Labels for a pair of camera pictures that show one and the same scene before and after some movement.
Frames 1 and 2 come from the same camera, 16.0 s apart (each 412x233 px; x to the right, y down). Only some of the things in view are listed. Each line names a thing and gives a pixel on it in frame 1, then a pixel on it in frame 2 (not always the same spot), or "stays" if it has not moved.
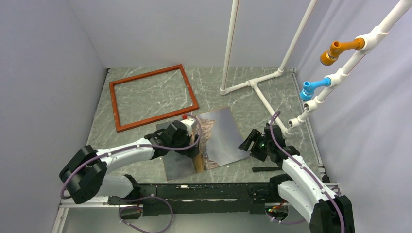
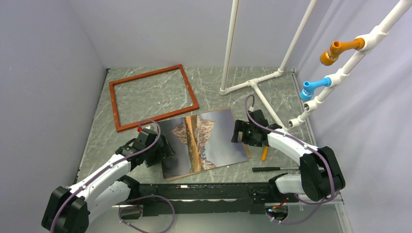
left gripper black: x=192 y=152 -> x=163 y=152
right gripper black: x=254 y=136 -> x=242 y=126
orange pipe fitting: x=329 y=57 stays
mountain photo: x=220 y=141 stays
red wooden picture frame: x=141 y=122 stays
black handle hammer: x=267 y=169 stays
